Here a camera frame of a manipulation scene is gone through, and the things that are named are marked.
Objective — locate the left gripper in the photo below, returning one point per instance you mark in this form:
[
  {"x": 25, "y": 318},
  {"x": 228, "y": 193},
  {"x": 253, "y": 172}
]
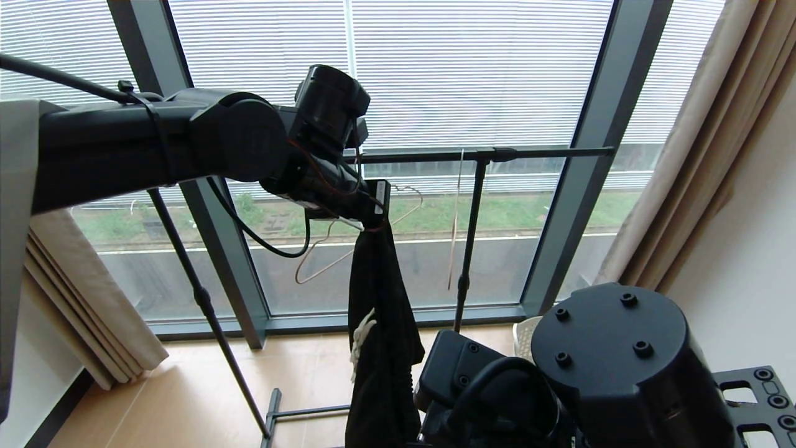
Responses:
[{"x": 323, "y": 186}]

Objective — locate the pink clothes hanger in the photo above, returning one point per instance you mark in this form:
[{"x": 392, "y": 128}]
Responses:
[
  {"x": 456, "y": 218},
  {"x": 323, "y": 267}
]

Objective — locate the black shorts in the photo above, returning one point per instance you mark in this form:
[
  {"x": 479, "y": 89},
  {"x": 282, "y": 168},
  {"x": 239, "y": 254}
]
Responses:
[{"x": 382, "y": 348}]

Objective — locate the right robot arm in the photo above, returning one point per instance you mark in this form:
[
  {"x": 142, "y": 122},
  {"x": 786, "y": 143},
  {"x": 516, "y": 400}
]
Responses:
[{"x": 622, "y": 373}]

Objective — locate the black clothes rack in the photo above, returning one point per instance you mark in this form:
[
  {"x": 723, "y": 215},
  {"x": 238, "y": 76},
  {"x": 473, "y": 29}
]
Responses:
[{"x": 547, "y": 152}]

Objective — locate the white laundry basket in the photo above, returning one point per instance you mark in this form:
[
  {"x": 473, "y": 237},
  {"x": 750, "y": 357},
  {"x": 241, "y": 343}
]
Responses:
[{"x": 527, "y": 339}]

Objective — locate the beige curtain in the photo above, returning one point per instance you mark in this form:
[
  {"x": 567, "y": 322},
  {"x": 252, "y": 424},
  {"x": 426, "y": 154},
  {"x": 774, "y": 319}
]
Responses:
[
  {"x": 93, "y": 298},
  {"x": 703, "y": 155}
]

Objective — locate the window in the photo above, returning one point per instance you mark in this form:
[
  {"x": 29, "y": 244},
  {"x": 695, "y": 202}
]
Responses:
[{"x": 597, "y": 155}]

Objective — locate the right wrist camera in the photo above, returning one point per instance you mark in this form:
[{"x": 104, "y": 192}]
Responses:
[{"x": 457, "y": 367}]

